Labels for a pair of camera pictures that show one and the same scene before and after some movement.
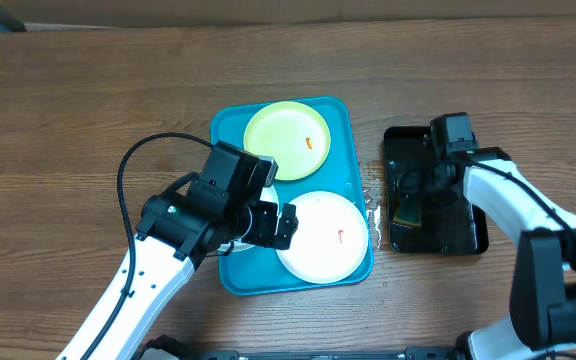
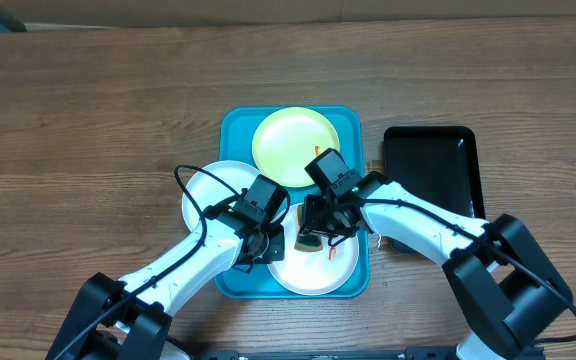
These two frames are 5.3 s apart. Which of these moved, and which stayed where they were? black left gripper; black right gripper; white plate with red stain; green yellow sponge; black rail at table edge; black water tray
Moved: green yellow sponge; black right gripper; white plate with red stain; black left gripper
Stayed: black rail at table edge; black water tray
